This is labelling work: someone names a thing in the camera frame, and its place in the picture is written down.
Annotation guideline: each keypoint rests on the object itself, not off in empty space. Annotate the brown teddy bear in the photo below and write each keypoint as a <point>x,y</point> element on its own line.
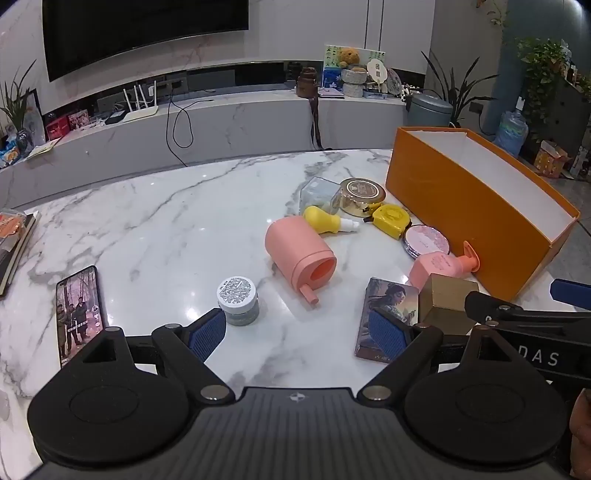
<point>349,57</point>

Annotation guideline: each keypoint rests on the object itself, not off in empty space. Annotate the grey trash can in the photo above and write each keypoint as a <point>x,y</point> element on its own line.
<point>429,110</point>

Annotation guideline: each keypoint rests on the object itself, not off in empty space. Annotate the printed cardboard carton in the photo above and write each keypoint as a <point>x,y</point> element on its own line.
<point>551,159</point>

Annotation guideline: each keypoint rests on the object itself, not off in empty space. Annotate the gold hexagonal box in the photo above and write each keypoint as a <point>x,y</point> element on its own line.
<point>448,300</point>

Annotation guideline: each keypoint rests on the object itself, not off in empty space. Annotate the gold round jar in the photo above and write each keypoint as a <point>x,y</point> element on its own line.
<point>362,194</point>

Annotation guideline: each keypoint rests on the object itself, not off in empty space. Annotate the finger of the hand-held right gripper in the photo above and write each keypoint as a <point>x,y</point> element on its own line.
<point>570,290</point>
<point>485,304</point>

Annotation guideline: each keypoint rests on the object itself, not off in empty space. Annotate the small black device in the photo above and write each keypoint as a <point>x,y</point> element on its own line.
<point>115,117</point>

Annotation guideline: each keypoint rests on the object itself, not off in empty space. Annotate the yellow bulb-shaped bottle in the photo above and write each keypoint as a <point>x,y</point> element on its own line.
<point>321,219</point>

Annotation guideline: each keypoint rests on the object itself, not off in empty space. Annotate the orange cardboard box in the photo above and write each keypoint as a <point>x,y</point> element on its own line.
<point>461,207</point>

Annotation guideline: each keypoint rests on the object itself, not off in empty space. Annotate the pink round compact mirror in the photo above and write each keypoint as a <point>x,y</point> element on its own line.
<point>427,240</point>

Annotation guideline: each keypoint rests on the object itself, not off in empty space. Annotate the green plant in vase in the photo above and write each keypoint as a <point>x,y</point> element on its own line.
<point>16,106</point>

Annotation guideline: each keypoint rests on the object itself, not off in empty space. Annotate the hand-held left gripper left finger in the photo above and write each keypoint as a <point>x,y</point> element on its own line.
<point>207,333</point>

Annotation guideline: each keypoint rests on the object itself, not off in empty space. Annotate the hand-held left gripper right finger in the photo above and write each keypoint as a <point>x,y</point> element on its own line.
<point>388,334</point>

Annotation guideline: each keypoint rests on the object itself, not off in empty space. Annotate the portrait printed card box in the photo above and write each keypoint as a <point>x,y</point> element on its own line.
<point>392,295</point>

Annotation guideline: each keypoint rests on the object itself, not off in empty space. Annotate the dark book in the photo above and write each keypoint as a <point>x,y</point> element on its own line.
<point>16,258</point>

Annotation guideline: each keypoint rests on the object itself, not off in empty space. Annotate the pink pump bottle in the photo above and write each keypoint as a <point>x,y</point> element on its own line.
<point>434,267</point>

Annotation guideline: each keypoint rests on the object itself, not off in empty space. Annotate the blue snack packet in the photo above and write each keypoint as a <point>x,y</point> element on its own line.
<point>9,157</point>

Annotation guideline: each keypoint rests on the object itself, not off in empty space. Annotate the white round fan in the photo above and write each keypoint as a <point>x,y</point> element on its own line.
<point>377,71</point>

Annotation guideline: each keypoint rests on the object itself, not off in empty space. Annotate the black smartphone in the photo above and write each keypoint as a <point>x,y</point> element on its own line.
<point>78,314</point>

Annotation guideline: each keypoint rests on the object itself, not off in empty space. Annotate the white wifi router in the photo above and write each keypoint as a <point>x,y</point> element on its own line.
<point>141,110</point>

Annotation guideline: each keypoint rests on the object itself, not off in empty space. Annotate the black television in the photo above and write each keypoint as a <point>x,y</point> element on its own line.
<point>138,32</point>

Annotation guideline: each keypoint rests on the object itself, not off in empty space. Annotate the person's right hand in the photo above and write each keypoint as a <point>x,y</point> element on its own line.
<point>582,424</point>

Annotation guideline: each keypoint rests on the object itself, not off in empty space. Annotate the pink rectangular block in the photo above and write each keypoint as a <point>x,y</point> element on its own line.
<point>291,244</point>

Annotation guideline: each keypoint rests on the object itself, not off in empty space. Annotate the blue water jug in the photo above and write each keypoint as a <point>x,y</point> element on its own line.
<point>511,131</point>

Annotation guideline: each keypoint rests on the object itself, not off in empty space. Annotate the brown leather bag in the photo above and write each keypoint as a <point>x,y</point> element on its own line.
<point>308,83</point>

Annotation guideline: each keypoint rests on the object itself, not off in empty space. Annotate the red gift box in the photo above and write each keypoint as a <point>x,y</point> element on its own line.
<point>67,124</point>

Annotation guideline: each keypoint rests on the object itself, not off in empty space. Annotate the yellow tape measure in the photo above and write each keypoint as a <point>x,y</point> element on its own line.
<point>391,219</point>

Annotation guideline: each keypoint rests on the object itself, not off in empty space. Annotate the clear plastic cube box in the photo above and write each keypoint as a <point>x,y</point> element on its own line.
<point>318,194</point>

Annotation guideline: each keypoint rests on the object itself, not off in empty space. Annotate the white marble TV console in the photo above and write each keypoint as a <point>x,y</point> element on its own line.
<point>231,124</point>

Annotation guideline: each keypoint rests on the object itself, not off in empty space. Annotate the orange packet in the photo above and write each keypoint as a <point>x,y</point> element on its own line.
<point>9,224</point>

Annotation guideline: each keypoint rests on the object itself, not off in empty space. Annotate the black cabinet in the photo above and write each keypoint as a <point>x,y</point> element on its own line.
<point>572,110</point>

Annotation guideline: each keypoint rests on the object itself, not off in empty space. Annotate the small white-lid jar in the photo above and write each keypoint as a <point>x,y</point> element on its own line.
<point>238,297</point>

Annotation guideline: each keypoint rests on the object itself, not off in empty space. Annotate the green ivy plant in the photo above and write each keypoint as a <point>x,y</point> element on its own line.
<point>540,64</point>

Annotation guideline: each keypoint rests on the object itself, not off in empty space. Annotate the yellow paper notebook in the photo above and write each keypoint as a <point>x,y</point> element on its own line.
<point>44,147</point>

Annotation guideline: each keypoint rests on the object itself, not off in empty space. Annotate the long-leaf potted plant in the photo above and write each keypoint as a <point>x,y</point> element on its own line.
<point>455,94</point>

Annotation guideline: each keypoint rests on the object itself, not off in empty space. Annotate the green and blue painting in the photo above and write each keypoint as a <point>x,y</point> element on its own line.
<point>331,69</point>

